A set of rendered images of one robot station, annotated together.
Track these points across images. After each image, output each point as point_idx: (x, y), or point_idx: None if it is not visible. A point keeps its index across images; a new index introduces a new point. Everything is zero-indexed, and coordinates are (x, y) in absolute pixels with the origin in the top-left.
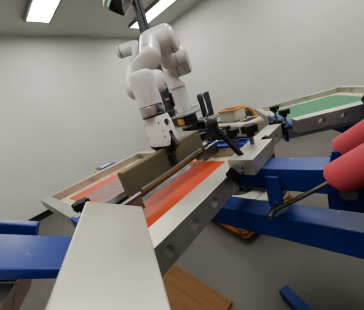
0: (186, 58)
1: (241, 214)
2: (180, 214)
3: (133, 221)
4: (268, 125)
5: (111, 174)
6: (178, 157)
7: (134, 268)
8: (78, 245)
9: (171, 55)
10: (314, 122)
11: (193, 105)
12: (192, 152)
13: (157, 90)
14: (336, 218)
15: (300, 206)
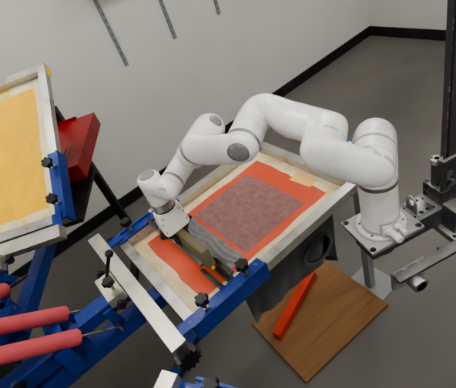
0: (311, 169)
1: None
2: (102, 252)
3: (51, 235)
4: (190, 345)
5: (300, 173)
6: (182, 243)
7: (38, 239)
8: (42, 230)
9: (300, 139)
10: None
11: (387, 233)
12: (195, 257)
13: (148, 199)
14: (95, 340)
15: (113, 332)
